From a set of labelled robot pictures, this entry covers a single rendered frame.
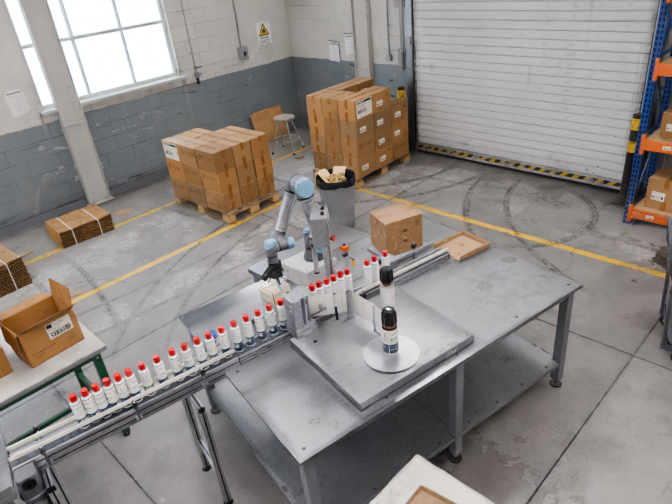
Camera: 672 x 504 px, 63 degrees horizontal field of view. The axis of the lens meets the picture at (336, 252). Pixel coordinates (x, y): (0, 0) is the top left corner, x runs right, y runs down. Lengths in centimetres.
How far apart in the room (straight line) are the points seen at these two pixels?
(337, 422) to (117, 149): 636
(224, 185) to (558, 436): 448
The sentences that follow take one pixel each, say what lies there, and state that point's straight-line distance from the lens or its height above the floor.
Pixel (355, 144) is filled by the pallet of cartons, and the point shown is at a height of 60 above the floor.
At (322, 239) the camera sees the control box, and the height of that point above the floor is 134.
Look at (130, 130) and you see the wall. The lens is 849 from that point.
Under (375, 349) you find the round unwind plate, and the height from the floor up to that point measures 89.
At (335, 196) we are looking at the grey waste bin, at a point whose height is 45.
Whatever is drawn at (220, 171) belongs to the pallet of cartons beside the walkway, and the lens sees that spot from 656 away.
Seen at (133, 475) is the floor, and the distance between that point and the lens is 401.
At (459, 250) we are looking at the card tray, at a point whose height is 83.
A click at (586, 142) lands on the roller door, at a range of 713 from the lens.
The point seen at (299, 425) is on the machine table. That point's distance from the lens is 279.
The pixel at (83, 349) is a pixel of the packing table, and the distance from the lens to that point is 383.
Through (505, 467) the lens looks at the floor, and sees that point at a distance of 369.
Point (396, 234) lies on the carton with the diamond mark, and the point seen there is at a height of 102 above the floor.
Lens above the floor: 284
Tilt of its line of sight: 29 degrees down
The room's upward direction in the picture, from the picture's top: 6 degrees counter-clockwise
